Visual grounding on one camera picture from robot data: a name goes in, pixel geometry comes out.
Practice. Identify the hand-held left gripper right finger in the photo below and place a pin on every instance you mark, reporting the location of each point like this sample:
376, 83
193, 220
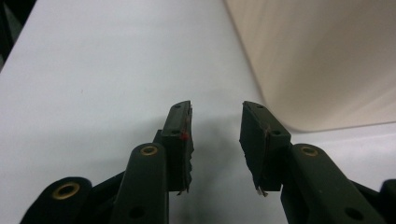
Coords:
267, 155

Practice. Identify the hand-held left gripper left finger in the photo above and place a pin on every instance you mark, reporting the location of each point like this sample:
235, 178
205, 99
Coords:
177, 149

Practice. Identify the beige plastic container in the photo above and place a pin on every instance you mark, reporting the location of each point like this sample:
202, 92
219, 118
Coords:
320, 62

